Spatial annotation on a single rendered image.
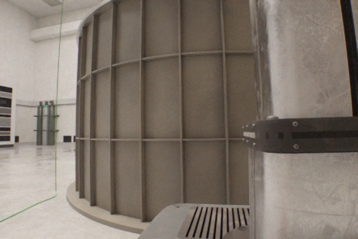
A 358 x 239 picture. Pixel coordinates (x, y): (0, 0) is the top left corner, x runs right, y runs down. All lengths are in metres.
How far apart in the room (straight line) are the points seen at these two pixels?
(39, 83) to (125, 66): 9.05
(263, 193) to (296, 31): 0.13
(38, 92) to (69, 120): 1.93
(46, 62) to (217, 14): 9.33
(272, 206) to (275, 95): 0.08
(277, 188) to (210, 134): 0.80
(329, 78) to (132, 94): 0.98
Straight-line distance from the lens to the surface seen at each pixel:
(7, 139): 8.48
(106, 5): 1.39
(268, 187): 0.18
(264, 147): 0.17
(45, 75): 9.98
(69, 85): 9.05
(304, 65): 0.19
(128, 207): 1.16
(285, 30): 0.20
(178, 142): 0.98
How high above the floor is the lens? 0.43
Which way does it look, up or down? 4 degrees up
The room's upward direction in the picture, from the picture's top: 1 degrees counter-clockwise
